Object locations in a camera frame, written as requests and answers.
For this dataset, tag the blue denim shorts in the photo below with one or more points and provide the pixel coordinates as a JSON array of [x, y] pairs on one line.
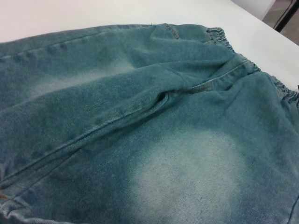
[[140, 116]]

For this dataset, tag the black metal stand leg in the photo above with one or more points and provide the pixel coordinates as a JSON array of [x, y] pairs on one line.
[[283, 14]]

